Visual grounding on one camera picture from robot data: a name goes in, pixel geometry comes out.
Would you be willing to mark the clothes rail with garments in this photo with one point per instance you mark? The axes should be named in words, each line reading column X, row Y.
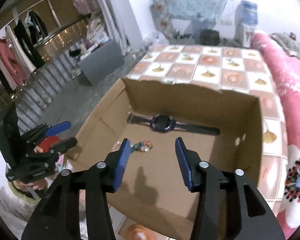
column 18, row 56

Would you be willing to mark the black round bin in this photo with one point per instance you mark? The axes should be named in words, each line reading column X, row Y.
column 209, row 37

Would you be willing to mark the ginkgo patterned mat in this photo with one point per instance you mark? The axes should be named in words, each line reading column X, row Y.
column 227, row 88

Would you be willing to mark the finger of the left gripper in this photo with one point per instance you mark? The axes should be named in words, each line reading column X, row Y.
column 63, row 146
column 57, row 129

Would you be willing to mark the pink floral blanket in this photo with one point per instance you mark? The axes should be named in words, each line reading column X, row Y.
column 285, row 71

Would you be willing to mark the grey storage box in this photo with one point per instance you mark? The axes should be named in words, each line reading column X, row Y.
column 101, row 62

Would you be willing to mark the purple black smart watch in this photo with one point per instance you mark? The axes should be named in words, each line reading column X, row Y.
column 166, row 123

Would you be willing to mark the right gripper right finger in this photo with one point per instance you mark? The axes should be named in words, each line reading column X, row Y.
column 229, row 205

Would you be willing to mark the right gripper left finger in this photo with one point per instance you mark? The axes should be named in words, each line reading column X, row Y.
column 57, row 214

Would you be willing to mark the grey window curtain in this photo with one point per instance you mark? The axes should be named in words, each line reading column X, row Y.
column 121, row 25

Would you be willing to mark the person's left hand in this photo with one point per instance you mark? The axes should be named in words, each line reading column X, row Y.
column 35, row 185

